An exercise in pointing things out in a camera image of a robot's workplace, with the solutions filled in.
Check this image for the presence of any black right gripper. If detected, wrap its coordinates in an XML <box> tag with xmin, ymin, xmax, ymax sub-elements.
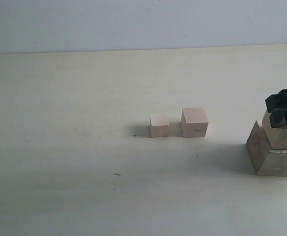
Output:
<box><xmin>265</xmin><ymin>89</ymin><xmax>287</xmax><ymax>127</ymax></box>

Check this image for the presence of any medium-large wooden cube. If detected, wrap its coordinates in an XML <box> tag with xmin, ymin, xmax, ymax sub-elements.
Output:
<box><xmin>262</xmin><ymin>111</ymin><xmax>287</xmax><ymax>149</ymax></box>

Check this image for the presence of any medium wooden cube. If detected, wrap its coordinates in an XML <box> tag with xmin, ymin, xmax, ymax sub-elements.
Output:
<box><xmin>181</xmin><ymin>107</ymin><xmax>209</xmax><ymax>138</ymax></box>

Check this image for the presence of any smallest wooden cube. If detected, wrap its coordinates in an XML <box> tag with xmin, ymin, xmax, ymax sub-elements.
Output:
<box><xmin>150</xmin><ymin>113</ymin><xmax>170</xmax><ymax>138</ymax></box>

